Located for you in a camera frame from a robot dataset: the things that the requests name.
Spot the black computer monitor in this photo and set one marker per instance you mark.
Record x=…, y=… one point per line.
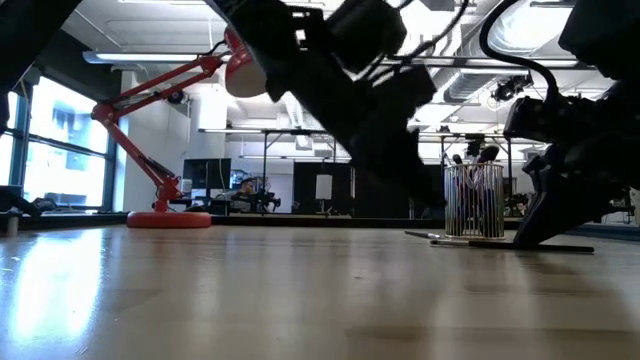
x=207, y=174

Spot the black aluminium table frame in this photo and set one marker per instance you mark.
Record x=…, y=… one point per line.
x=300, y=220

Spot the person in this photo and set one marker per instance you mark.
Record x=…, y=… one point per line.
x=246, y=187

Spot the black partition panel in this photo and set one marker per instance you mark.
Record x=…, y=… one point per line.
x=310, y=190

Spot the red desk lamp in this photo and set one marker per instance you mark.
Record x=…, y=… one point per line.
x=167, y=220

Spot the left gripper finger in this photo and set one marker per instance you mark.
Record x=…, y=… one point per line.
x=420, y=185

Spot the ceiling tube light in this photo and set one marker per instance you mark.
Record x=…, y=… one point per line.
x=135, y=57

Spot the short thin makeup brush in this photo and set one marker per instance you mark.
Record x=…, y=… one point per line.
x=425, y=234

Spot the thin black makeup brush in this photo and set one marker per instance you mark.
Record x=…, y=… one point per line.
x=490, y=245

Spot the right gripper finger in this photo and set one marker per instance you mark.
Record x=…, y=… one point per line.
x=560, y=210

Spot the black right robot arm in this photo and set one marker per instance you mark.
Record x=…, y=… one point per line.
x=610, y=30

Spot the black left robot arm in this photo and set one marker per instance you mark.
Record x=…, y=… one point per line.
x=280, y=30

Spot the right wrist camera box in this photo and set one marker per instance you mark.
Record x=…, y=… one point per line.
x=530, y=117

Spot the white paper sheet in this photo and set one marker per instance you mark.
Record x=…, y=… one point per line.
x=323, y=186

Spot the large glass window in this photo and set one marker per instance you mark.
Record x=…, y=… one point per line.
x=65, y=150

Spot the fluffy dark-bristle makeup brush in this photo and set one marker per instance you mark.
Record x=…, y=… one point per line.
x=457, y=159

